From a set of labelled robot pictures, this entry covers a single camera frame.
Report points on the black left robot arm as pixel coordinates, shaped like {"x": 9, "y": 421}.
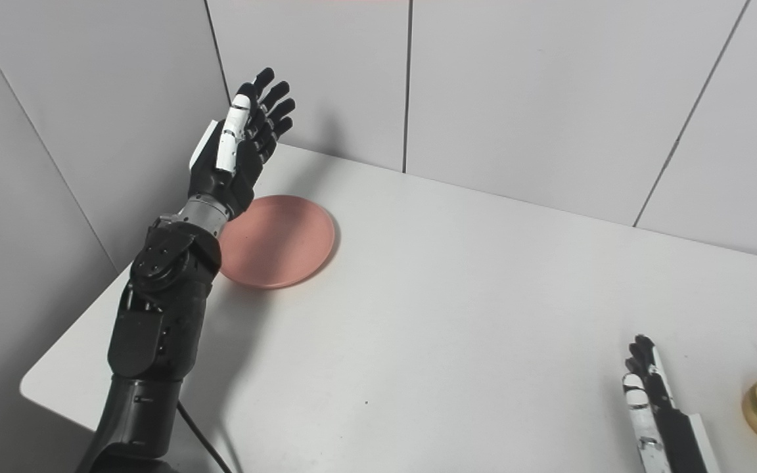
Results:
{"x": 155, "y": 315}

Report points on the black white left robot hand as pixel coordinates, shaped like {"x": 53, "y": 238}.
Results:
{"x": 230, "y": 177}

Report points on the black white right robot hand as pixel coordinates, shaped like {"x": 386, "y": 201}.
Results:
{"x": 671, "y": 420}

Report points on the pink round plate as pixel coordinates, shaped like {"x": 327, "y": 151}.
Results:
{"x": 280, "y": 243}

